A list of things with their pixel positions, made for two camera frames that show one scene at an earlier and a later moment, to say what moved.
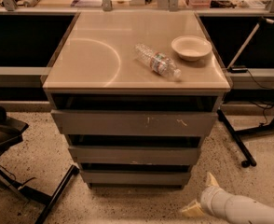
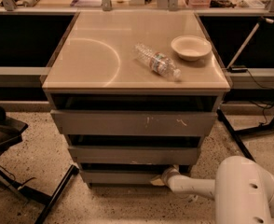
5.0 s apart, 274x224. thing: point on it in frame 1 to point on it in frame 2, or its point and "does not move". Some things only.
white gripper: (209, 197) to (168, 177)
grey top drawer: (131, 123) does not move
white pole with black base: (233, 66) does not move
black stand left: (4, 133) does not move
